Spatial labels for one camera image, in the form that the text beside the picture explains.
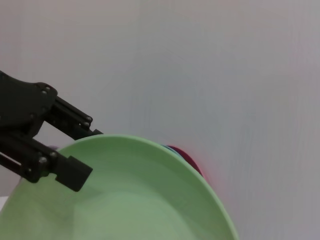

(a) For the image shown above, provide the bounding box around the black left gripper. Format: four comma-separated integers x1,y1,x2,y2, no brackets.
0,70,104,193

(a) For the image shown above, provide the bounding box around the light green plate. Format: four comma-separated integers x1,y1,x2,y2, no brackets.
0,134,240,240

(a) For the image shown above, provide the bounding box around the teal blue plate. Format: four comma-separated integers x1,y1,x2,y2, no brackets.
161,144,177,156

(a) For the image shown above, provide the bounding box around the red plate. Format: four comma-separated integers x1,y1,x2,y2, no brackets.
166,145,205,178

